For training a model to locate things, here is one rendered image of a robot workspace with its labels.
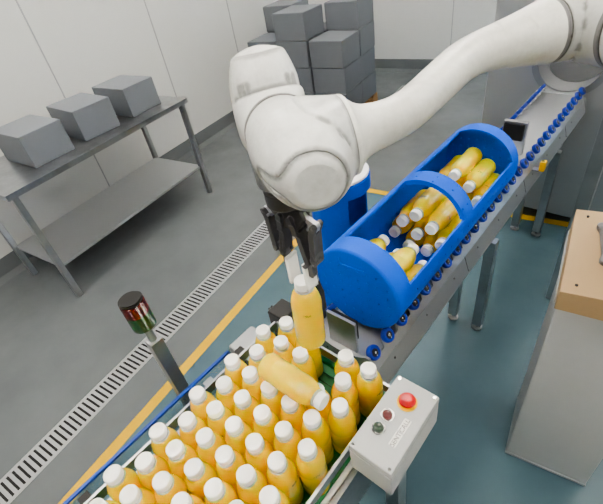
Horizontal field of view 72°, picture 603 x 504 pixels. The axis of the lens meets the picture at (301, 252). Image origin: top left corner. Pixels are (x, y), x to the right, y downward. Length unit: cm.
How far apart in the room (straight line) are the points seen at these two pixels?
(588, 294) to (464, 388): 115
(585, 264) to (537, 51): 74
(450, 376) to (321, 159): 200
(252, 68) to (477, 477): 188
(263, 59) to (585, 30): 49
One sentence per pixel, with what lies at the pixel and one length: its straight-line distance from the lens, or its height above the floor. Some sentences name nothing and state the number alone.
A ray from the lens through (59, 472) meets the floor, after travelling 261.
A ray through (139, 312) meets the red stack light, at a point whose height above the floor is 123.
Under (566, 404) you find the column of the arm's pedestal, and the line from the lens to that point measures 180.
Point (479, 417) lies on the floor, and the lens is 226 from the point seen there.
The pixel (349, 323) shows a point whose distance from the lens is 117.
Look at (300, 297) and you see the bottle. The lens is 85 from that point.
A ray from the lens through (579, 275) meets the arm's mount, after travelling 136.
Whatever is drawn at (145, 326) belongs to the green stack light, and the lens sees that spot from 116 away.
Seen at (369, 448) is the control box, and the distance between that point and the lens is 93.
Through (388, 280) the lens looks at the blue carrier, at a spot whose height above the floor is 118.
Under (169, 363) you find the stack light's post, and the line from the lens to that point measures 129.
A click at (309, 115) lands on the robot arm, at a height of 177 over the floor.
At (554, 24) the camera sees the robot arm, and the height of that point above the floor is 175.
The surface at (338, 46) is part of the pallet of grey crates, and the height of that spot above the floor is 88.
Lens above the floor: 194
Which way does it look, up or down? 39 degrees down
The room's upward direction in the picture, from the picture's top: 11 degrees counter-clockwise
